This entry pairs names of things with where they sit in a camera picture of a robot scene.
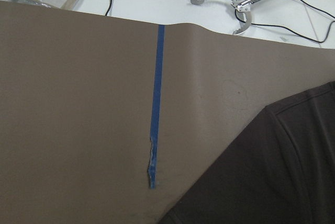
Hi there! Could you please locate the dark brown t-shirt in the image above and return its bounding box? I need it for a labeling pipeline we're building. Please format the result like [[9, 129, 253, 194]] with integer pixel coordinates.
[[161, 82, 334, 223]]

